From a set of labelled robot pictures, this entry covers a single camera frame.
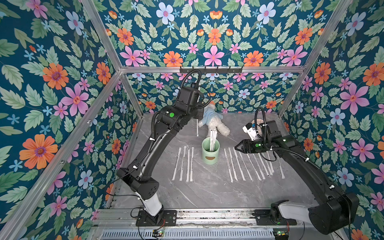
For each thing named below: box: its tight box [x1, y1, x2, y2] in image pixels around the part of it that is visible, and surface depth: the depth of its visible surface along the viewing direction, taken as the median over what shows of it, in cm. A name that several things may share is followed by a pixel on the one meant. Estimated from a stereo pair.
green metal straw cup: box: [201, 137, 220, 165], surface depth 88 cm
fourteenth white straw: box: [179, 146, 187, 181], surface depth 95 cm
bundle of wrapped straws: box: [210, 129, 218, 152], surface depth 88 cm
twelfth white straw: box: [171, 147, 182, 181], surface depth 95 cm
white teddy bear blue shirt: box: [198, 101, 231, 138], surface depth 107 cm
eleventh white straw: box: [190, 147, 194, 182], surface depth 92 cm
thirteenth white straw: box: [186, 148, 190, 183], surface depth 95 cm
